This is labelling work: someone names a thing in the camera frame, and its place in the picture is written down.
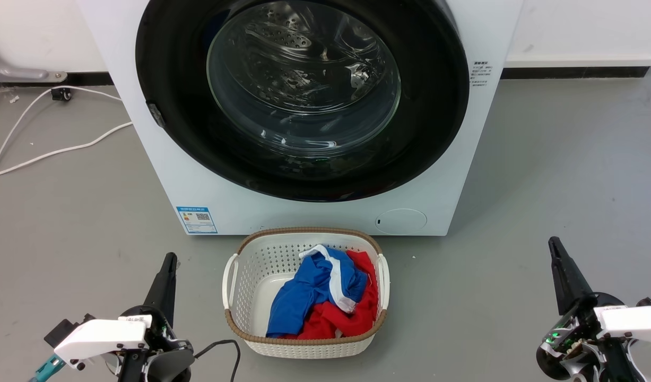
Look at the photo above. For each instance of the small black plug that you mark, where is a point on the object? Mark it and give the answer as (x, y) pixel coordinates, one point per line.
(61, 94)

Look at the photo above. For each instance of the printed text sticker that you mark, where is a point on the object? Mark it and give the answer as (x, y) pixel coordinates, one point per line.
(481, 75)

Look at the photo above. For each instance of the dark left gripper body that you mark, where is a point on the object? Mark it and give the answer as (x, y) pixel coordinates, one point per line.
(158, 334)

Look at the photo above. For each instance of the black round glass door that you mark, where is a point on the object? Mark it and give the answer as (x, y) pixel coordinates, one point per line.
(436, 106)

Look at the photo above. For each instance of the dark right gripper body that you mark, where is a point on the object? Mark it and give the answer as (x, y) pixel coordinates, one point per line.
(577, 329)

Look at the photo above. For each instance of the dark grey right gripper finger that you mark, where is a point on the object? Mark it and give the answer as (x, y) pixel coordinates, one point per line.
(566, 276)

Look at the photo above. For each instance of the metal door hinge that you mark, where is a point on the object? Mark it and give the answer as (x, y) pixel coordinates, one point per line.
(156, 115)

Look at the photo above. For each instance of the white front-load washing machine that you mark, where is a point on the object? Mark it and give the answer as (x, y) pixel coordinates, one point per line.
(161, 175)

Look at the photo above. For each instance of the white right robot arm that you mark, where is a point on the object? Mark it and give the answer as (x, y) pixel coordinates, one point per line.
(617, 366)

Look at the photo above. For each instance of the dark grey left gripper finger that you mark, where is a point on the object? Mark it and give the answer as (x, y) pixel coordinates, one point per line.
(163, 289)

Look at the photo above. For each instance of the blue garment with white trim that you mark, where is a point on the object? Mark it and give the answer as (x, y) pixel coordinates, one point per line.
(298, 297)

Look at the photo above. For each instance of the red garment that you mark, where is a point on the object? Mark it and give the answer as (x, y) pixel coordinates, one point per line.
(352, 318)

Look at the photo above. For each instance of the blue energy label sticker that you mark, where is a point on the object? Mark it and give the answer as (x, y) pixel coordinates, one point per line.
(197, 219)

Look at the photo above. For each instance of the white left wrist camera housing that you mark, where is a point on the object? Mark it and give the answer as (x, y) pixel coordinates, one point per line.
(100, 337)

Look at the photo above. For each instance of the round white filter cover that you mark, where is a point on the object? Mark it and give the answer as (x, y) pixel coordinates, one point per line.
(401, 221)

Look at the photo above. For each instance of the white perforated laundry basket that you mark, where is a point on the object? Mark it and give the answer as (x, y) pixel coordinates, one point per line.
(261, 265)

